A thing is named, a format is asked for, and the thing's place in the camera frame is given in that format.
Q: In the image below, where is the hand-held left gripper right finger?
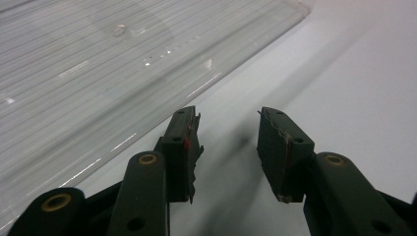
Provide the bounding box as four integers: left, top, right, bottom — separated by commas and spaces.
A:
256, 106, 317, 205

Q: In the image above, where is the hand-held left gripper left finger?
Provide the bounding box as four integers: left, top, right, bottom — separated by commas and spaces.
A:
153, 105, 205, 205

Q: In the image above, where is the clear plastic tray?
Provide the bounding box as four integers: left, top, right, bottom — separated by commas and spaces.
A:
0, 0, 312, 230

